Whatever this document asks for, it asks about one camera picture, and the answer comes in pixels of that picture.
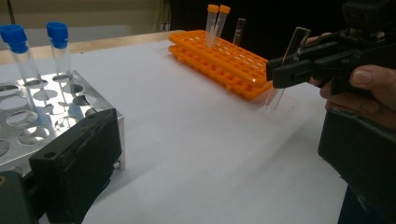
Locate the orange-capped test tube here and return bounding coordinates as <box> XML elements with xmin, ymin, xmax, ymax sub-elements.
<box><xmin>204</xmin><ymin>4</ymin><xmax>220</xmax><ymax>48</ymax></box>
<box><xmin>212</xmin><ymin>4</ymin><xmax>232</xmax><ymax>48</ymax></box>

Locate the dark curtain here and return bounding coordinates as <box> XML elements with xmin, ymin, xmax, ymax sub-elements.
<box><xmin>169</xmin><ymin>0</ymin><xmax>347</xmax><ymax>62</ymax></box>

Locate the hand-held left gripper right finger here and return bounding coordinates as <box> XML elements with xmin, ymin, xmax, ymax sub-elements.
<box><xmin>317</xmin><ymin>109</ymin><xmax>396</xmax><ymax>224</ymax></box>

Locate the metal test tube rack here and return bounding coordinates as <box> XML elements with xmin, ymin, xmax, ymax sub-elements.
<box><xmin>0</xmin><ymin>69</ymin><xmax>126</xmax><ymax>175</ymax></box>

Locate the white board sheet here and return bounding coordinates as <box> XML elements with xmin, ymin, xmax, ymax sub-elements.
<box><xmin>0</xmin><ymin>38</ymin><xmax>348</xmax><ymax>224</ymax></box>

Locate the clear test tube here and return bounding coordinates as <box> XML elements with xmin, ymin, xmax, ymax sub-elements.
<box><xmin>264</xmin><ymin>26</ymin><xmax>313</xmax><ymax>113</ymax></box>
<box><xmin>232</xmin><ymin>17</ymin><xmax>248</xmax><ymax>48</ymax></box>

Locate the orange test tube rack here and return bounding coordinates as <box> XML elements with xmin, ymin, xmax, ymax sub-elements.
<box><xmin>167</xmin><ymin>29</ymin><xmax>276</xmax><ymax>102</ymax></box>

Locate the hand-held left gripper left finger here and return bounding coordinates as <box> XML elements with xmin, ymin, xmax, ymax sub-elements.
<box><xmin>28</xmin><ymin>107</ymin><xmax>123</xmax><ymax>224</ymax></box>

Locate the blue-capped test tube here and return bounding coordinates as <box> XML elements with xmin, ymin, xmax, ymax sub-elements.
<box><xmin>45</xmin><ymin>21</ymin><xmax>76</xmax><ymax>98</ymax></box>
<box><xmin>0</xmin><ymin>23</ymin><xmax>45</xmax><ymax>114</ymax></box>

